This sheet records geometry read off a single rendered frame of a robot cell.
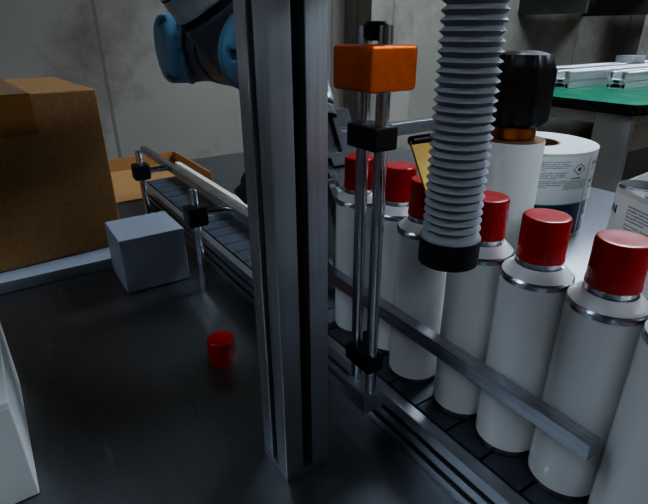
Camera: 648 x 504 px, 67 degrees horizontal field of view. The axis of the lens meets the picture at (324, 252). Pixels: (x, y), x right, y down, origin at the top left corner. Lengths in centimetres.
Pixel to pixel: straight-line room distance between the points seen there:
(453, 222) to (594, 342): 13
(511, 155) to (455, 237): 42
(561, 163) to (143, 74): 198
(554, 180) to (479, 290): 49
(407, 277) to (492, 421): 14
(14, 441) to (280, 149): 33
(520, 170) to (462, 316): 33
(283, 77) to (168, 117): 222
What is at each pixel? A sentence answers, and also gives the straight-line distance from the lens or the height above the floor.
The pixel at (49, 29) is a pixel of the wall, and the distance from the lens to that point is 241.
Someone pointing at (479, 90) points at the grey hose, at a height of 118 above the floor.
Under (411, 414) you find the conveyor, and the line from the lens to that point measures 49.
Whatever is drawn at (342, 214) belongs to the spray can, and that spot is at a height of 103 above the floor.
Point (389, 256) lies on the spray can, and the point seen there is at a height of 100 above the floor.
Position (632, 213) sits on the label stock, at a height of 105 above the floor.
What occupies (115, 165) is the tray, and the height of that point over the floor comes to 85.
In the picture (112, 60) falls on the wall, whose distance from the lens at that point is 245.
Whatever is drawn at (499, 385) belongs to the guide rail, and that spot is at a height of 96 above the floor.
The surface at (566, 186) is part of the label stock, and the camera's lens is 89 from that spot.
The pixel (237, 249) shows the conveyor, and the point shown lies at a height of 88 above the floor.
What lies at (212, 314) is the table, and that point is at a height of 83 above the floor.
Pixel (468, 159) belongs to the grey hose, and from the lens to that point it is 27.
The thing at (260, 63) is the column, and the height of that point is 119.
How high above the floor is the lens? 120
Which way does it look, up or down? 24 degrees down
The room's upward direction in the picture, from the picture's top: straight up
